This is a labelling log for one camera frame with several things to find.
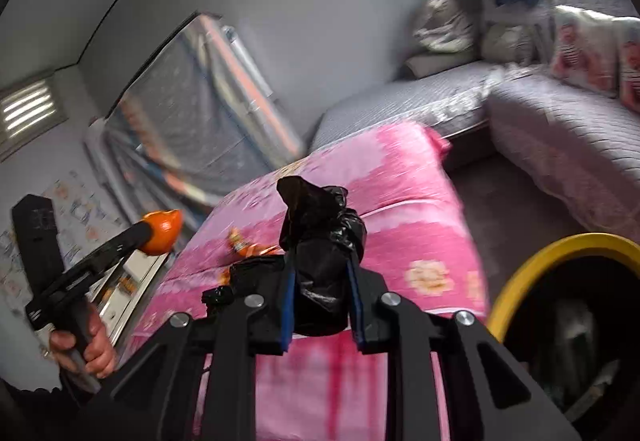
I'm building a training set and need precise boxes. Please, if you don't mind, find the printed wall sticker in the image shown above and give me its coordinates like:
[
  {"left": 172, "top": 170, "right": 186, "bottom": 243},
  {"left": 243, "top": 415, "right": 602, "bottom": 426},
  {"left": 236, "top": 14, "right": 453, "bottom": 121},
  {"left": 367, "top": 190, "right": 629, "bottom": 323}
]
[{"left": 0, "top": 171, "right": 128, "bottom": 322}]

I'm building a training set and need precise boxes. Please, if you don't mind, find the orange peel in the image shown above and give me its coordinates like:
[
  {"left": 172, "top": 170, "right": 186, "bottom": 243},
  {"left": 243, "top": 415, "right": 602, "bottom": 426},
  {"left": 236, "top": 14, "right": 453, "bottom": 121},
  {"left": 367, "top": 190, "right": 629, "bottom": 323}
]
[{"left": 139, "top": 208, "right": 183, "bottom": 256}]

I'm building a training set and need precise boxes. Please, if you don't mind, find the black plastic bag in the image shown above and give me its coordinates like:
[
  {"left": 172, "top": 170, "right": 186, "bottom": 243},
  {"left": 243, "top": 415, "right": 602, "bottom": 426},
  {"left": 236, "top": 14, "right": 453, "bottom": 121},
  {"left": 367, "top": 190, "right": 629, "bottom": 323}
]
[{"left": 201, "top": 176, "right": 368, "bottom": 337}]

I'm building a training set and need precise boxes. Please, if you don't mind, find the yellow trash bin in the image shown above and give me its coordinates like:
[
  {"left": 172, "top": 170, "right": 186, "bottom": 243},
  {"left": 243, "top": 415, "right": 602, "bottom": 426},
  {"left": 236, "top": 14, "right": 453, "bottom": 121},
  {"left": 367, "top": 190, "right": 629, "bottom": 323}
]
[{"left": 487, "top": 232, "right": 640, "bottom": 441}]

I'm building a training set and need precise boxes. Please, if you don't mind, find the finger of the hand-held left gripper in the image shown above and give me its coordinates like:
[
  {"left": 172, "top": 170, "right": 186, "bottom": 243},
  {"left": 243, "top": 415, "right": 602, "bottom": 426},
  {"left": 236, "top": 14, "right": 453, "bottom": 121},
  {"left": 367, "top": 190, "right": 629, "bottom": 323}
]
[
  {"left": 75, "top": 220, "right": 153, "bottom": 274},
  {"left": 87, "top": 241, "right": 148, "bottom": 287}
]

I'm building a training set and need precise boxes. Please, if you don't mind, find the pink printed cushion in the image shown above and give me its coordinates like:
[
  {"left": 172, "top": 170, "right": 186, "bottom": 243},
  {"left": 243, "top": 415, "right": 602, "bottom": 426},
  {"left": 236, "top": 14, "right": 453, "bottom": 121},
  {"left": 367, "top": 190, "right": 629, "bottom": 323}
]
[
  {"left": 617, "top": 18, "right": 640, "bottom": 112},
  {"left": 549, "top": 5, "right": 626, "bottom": 97}
]

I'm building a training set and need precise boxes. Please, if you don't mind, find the pink printed blanket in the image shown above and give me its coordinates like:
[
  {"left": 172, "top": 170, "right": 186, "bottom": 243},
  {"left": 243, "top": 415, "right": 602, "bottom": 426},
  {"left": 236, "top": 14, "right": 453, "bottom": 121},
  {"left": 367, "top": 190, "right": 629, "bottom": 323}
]
[{"left": 120, "top": 121, "right": 491, "bottom": 441}]

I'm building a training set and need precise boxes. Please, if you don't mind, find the white cabinet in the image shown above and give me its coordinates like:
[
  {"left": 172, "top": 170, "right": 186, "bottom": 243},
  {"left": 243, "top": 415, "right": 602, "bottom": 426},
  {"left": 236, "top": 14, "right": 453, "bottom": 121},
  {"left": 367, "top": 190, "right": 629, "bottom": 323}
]
[{"left": 90, "top": 241, "right": 172, "bottom": 348}]

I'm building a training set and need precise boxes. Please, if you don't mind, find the flat grey pillow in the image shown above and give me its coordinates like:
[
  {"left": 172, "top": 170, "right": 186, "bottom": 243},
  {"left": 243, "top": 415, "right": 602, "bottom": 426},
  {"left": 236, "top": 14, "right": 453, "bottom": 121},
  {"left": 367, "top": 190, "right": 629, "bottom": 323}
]
[{"left": 404, "top": 51, "right": 468, "bottom": 79}]

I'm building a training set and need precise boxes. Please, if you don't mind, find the beige cushion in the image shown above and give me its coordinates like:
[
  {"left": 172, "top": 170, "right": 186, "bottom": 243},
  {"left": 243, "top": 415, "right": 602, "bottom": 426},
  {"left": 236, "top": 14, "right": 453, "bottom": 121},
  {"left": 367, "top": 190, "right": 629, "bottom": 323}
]
[{"left": 480, "top": 11, "right": 543, "bottom": 66}]

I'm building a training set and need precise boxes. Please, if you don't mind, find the orange snack wrapper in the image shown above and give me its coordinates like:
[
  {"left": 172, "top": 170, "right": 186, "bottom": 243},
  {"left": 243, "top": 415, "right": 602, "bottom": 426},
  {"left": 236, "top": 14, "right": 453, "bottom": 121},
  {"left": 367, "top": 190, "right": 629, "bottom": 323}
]
[{"left": 220, "top": 227, "right": 281, "bottom": 284}]

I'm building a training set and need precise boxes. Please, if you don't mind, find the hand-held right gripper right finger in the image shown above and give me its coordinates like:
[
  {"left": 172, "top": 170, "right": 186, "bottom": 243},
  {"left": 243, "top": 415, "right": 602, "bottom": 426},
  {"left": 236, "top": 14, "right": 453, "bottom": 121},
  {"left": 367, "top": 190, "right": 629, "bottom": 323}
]
[{"left": 346, "top": 262, "right": 583, "bottom": 441}]

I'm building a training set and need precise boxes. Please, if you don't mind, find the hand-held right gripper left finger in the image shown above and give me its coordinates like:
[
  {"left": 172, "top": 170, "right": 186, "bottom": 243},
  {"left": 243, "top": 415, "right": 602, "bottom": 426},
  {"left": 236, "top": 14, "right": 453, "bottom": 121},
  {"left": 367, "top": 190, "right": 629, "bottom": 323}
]
[{"left": 75, "top": 268, "right": 296, "bottom": 441}]

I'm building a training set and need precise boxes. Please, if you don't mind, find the grey patterned cushion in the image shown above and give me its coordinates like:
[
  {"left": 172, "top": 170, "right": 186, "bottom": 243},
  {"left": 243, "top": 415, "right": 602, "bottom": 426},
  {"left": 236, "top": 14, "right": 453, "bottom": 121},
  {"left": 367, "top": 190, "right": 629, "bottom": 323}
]
[{"left": 410, "top": 0, "right": 477, "bottom": 54}]

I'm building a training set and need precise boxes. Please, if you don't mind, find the louvred wall vent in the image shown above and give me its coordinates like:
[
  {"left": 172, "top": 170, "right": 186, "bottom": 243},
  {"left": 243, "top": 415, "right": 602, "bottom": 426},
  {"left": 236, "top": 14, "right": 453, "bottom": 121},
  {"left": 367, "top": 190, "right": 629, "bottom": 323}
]
[{"left": 0, "top": 78, "right": 68, "bottom": 162}]

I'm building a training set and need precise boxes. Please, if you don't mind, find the plastic-wrapped folded frame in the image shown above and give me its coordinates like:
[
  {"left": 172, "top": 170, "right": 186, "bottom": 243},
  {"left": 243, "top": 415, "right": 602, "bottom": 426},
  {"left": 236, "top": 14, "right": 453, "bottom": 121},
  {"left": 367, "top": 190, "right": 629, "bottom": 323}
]
[{"left": 85, "top": 11, "right": 306, "bottom": 209}]

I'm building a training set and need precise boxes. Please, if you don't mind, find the grey sofa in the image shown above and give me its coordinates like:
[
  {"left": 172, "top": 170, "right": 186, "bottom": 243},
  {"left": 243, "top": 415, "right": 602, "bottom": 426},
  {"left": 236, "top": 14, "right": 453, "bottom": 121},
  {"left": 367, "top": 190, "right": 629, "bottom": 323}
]
[{"left": 310, "top": 0, "right": 640, "bottom": 242}]

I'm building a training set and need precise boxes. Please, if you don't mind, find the person's left hand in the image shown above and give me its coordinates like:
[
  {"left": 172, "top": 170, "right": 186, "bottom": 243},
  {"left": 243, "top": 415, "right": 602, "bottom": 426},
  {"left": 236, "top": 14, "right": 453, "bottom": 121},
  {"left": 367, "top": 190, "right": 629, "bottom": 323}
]
[{"left": 50, "top": 306, "right": 118, "bottom": 379}]

